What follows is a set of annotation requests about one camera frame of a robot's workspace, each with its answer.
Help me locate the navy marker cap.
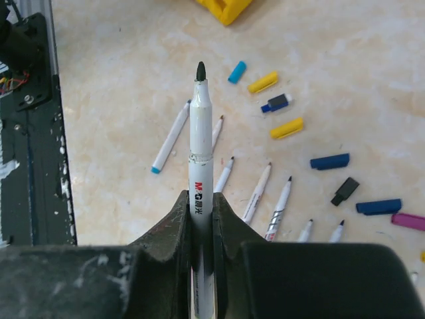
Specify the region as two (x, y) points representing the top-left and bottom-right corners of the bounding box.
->
(355, 199), (402, 216)

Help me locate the aluminium frame rail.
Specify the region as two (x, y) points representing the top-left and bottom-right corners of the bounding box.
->
(40, 0), (59, 75)

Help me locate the black eraser-cap white marker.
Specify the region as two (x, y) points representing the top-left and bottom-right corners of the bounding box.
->
(297, 219), (313, 243)

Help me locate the lime green capped marker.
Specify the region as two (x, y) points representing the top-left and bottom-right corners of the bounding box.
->
(189, 61), (214, 318)

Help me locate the light blue marker cap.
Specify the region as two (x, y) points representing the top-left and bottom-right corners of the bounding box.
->
(228, 60), (247, 84)

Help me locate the dark blue marker cap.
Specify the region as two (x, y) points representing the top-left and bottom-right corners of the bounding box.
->
(310, 153), (350, 170)

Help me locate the blue eraser-cap white marker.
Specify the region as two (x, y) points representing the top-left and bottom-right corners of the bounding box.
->
(214, 156), (234, 193)

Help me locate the yellow t-shirt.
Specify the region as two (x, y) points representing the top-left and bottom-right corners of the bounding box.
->
(196, 0), (252, 26)

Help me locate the magenta marker cap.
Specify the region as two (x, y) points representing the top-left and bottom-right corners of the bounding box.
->
(391, 213), (425, 231)

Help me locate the yellow clear-pen cap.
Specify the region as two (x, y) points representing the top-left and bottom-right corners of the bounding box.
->
(270, 118), (303, 140)

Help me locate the dark blue capped marker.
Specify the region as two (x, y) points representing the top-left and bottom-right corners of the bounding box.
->
(264, 176), (292, 242)

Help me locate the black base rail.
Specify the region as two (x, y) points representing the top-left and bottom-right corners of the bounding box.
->
(1, 13), (77, 246)

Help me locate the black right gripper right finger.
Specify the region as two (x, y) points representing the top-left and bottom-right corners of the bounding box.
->
(212, 193), (424, 318)

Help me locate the black eraser cap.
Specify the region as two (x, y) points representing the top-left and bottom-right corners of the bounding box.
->
(331, 177), (359, 206)

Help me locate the navy capped white marker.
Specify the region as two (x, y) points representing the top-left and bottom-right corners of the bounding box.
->
(329, 219), (345, 243)

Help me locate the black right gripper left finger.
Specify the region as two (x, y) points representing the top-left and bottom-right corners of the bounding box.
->
(1, 191), (191, 318)

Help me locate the yellow capped clear pen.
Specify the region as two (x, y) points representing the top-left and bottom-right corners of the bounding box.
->
(242, 162), (272, 225)

